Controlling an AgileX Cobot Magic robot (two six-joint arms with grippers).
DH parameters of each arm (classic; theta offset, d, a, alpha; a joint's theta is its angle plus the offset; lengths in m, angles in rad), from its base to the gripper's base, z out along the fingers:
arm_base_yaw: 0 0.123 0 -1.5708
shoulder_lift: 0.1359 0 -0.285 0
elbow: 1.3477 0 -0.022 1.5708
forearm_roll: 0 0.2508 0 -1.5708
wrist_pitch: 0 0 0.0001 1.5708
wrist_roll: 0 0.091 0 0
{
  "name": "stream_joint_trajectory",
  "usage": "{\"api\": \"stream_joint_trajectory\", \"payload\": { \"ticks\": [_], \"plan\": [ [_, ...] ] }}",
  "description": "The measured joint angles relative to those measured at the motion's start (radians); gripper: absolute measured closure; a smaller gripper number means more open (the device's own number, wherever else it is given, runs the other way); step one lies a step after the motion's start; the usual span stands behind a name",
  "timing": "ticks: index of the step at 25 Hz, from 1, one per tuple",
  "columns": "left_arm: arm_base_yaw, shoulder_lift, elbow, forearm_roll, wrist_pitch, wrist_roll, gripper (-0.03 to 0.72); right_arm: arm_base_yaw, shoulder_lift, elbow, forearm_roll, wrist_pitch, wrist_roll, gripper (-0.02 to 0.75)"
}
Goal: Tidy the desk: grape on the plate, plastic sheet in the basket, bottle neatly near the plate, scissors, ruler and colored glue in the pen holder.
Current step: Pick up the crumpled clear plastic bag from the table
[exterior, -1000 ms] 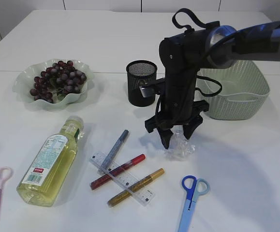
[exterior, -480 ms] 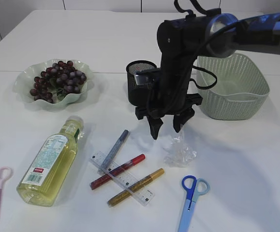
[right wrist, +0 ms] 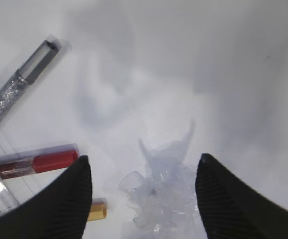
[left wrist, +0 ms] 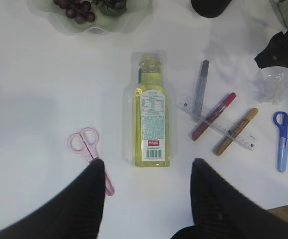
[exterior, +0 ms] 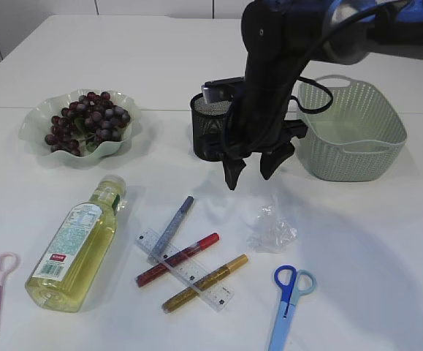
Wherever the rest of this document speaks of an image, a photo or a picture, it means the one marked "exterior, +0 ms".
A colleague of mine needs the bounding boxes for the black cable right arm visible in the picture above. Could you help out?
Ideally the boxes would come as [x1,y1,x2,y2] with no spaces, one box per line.
[221,0,413,158]

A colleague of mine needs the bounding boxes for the blue scissors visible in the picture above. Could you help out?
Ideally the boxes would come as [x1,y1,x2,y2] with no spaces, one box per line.
[268,265,317,351]

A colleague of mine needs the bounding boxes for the green woven plastic basket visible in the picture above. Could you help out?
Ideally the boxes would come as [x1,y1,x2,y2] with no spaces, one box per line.
[296,75,408,182]

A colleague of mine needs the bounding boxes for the purple artificial grape bunch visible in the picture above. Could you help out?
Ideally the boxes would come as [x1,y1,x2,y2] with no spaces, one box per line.
[44,91,133,157]

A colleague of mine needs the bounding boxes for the red glitter pen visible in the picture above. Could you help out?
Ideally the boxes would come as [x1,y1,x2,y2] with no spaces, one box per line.
[135,233,219,287]

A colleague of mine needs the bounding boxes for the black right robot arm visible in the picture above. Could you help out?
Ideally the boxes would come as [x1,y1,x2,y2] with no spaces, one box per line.
[221,1,423,189]

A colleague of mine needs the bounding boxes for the yellow tea drink bottle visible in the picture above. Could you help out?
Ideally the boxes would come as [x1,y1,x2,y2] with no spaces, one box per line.
[25,175,126,312]

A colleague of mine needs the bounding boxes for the clear plastic ruler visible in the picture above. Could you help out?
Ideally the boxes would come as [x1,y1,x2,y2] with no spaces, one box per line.
[135,229,234,312]

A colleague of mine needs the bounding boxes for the black mesh pen holder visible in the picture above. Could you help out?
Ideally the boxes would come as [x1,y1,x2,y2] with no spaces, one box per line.
[190,94,231,162]

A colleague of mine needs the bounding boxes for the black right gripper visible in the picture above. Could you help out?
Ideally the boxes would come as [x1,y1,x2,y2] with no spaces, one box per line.
[221,83,308,190]

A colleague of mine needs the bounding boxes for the gold glitter pen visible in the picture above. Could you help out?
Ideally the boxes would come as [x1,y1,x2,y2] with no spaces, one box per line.
[161,254,248,314]

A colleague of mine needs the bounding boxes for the green wavy plastic plate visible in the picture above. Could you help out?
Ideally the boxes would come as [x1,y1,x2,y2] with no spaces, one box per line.
[18,89,140,165]

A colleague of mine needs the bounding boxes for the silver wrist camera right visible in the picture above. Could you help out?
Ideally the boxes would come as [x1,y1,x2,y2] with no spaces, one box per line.
[201,77,245,104]

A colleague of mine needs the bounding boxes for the silver glitter pen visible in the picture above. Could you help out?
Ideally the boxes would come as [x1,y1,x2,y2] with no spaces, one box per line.
[148,196,194,264]

